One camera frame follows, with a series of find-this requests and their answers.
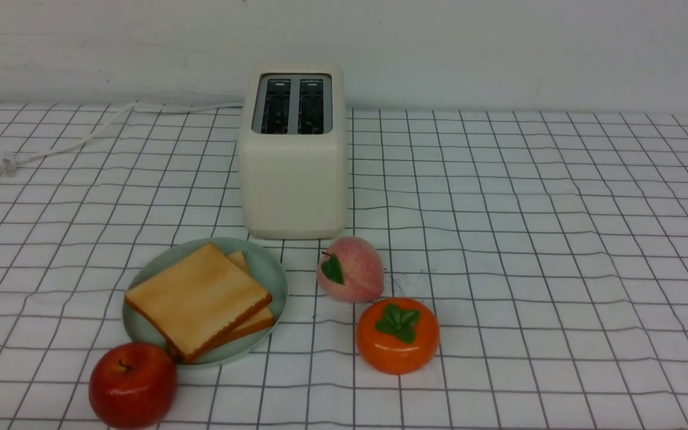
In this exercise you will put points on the pink peach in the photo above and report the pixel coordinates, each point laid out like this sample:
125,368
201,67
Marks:
351,271

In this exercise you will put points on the light green plate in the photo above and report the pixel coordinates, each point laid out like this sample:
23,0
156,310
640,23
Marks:
263,266

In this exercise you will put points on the toast slice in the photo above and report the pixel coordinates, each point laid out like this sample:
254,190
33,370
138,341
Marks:
194,302
261,320

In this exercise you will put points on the cream white toaster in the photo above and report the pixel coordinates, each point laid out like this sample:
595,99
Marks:
292,152

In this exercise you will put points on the orange persimmon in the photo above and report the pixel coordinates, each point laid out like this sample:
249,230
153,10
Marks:
397,335

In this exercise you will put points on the white checkered tablecloth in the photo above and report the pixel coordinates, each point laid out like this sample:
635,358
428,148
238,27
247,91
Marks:
552,246

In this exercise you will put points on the red apple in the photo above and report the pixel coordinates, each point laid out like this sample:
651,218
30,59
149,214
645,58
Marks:
133,386

